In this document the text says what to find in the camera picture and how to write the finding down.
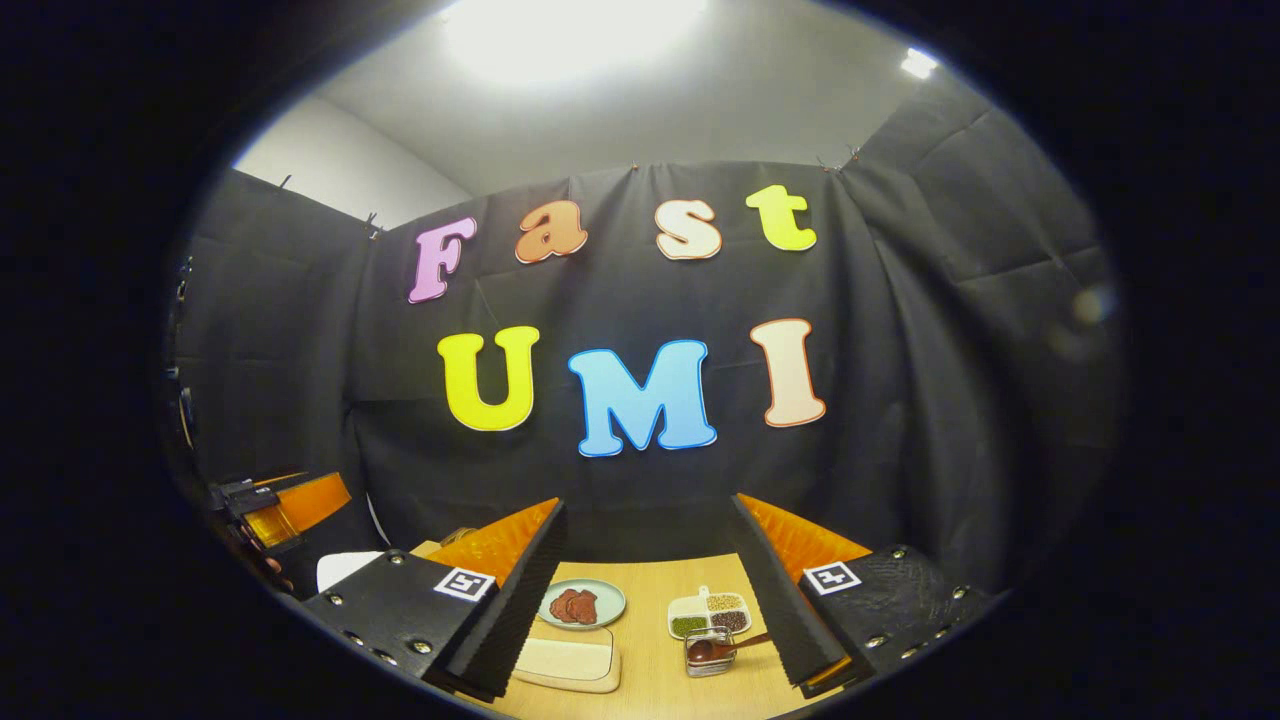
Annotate black backdrop cloth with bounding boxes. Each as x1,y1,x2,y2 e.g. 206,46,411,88
165,80,1126,591

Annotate glass dish of rice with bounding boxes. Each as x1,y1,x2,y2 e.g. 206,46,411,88
512,625,622,695

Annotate wooden spoon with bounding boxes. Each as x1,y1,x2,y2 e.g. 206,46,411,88
688,630,773,665

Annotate brown meat slices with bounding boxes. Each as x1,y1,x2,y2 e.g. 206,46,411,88
550,588,599,626

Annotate light blue plate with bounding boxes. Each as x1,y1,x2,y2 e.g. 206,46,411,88
538,579,627,630

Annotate metal wire chopstick holder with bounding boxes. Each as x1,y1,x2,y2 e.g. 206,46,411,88
684,627,739,679

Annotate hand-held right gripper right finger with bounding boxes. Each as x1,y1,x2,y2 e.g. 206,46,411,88
728,492,991,698

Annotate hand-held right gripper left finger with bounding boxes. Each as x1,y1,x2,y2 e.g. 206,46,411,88
300,498,569,701

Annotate white divided bean tray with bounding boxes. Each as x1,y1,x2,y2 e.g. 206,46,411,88
667,586,753,641

